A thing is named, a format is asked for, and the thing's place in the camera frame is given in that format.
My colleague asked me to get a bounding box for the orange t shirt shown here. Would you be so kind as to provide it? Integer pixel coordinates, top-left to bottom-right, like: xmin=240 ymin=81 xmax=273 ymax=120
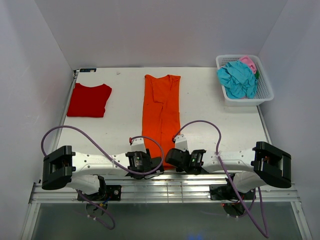
xmin=142 ymin=74 xmax=181 ymax=154

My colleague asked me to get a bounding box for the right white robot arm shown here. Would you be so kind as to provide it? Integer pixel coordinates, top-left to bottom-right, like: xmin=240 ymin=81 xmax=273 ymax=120
xmin=165 ymin=141 xmax=292 ymax=199

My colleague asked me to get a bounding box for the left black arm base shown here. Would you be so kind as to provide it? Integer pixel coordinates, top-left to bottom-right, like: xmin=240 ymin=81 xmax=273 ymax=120
xmin=81 ymin=175 xmax=122 ymax=202

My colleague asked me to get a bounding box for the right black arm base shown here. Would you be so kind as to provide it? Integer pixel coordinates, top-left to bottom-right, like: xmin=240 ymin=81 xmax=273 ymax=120
xmin=209 ymin=177 xmax=256 ymax=203

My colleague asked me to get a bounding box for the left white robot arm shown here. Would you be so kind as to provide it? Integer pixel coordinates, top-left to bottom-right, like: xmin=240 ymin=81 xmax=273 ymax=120
xmin=41 ymin=145 xmax=164 ymax=200

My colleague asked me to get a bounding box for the folded red t shirt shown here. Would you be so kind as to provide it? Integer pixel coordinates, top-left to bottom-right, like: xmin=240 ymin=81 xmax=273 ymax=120
xmin=66 ymin=83 xmax=112 ymax=118

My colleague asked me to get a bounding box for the blue t shirt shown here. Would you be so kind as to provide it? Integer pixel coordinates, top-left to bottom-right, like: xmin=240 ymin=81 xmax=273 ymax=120
xmin=217 ymin=60 xmax=258 ymax=100

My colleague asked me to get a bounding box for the white plastic basket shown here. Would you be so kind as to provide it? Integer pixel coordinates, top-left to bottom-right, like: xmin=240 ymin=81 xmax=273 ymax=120
xmin=215 ymin=54 xmax=274 ymax=107

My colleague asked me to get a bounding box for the blue label sticker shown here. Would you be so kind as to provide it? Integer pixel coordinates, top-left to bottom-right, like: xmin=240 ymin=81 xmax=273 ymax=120
xmin=79 ymin=68 xmax=97 ymax=73

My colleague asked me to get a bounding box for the green garment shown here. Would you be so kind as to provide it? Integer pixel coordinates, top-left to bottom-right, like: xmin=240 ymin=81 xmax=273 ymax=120
xmin=254 ymin=70 xmax=260 ymax=80

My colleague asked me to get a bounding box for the pink t shirt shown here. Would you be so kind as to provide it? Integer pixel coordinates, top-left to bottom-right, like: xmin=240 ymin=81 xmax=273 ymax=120
xmin=239 ymin=55 xmax=257 ymax=75

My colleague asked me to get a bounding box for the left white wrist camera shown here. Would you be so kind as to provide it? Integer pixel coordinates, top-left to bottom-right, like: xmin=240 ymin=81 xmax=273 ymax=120
xmin=129 ymin=136 xmax=147 ymax=153

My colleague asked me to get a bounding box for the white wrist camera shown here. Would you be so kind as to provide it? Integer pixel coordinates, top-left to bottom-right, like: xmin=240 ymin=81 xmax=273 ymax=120
xmin=129 ymin=136 xmax=147 ymax=153
xmin=173 ymin=134 xmax=188 ymax=152

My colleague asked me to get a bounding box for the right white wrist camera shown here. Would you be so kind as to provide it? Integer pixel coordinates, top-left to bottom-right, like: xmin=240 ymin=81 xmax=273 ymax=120
xmin=173 ymin=134 xmax=188 ymax=152

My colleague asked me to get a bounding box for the aluminium table frame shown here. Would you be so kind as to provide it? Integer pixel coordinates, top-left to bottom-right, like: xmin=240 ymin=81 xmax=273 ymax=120
xmin=19 ymin=69 xmax=313 ymax=240

